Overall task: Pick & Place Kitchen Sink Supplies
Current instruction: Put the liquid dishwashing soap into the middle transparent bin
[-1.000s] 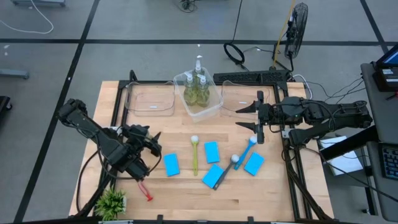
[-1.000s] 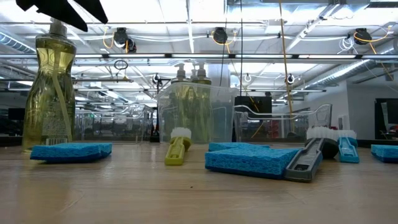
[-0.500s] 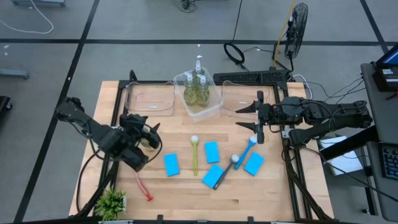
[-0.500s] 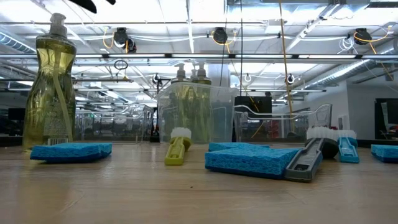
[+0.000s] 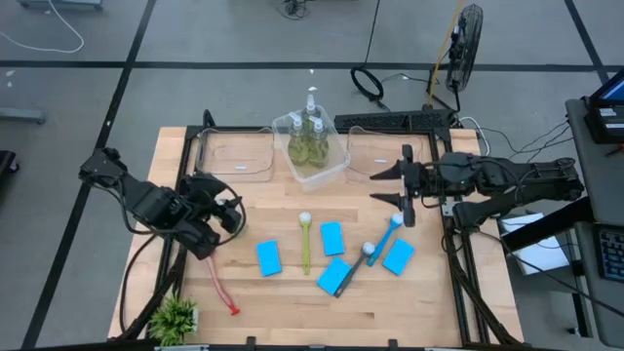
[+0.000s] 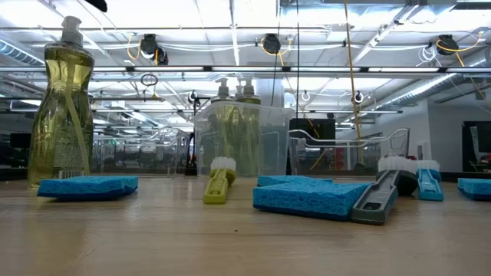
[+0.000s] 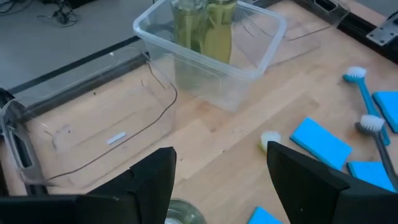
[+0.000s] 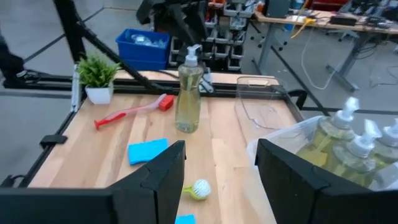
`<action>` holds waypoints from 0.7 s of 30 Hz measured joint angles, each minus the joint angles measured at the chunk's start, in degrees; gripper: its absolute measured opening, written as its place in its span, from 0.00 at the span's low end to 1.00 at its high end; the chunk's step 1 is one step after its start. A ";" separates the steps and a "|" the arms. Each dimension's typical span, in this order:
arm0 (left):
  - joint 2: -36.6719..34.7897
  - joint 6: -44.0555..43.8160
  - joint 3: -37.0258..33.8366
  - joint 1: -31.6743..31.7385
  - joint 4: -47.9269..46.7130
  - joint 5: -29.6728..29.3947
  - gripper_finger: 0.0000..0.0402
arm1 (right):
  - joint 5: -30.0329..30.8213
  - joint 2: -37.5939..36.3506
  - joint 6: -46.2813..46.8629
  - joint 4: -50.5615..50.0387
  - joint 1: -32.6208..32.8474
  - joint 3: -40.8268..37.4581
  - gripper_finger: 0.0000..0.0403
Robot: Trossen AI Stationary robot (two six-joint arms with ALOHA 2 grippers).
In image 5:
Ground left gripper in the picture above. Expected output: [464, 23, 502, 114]
[178, 173, 244, 260]

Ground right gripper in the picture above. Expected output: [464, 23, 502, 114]
[369, 143, 443, 229]

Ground blue dish brush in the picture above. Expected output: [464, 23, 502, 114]
[365, 212, 406, 268]

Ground blue cellulose sponge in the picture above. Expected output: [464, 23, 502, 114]
[381, 237, 416, 277]
[320, 221, 346, 257]
[315, 256, 353, 296]
[254, 239, 285, 278]

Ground red dish brush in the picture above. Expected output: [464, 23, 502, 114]
[205, 253, 242, 317]

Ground green dish brush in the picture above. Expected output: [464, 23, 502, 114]
[298, 211, 314, 277]

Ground green soap bottle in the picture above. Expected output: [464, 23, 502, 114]
[301, 86, 323, 133]
[286, 111, 312, 166]

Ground grey dish brush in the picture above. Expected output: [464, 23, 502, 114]
[332, 242, 377, 299]

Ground shallow clear plastic tray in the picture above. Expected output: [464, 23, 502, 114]
[344, 125, 430, 184]
[195, 126, 277, 184]

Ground tall clear plastic bin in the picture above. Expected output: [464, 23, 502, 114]
[271, 104, 352, 192]

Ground black keyboard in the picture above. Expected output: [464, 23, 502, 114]
[595, 226, 624, 284]
[333, 109, 457, 132]

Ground small potted green plant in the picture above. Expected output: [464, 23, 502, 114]
[147, 292, 200, 347]

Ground black floor fan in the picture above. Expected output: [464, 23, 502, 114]
[446, 3, 485, 94]

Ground grey desk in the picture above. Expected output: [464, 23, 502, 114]
[565, 95, 624, 347]

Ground black box device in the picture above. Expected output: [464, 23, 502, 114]
[583, 104, 624, 145]

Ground black chair base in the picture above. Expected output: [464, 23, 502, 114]
[0, 149, 20, 176]

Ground grey metal foot bar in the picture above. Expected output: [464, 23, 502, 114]
[0, 107, 48, 125]

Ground laptop with blue screen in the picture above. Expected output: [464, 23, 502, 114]
[587, 67, 624, 111]

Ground grey cart base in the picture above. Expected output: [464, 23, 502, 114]
[18, 0, 104, 11]

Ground black coiled cable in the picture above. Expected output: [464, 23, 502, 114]
[349, 0, 391, 112]

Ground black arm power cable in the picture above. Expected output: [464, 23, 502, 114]
[118, 233, 168, 338]

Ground yellow cable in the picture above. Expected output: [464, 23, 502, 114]
[426, 0, 464, 108]

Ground black desk cables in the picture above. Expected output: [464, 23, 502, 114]
[487, 120, 576, 166]

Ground black floor cable bundle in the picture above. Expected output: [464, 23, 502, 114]
[278, 0, 312, 21]

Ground white floor cable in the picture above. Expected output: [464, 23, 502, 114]
[0, 0, 87, 55]

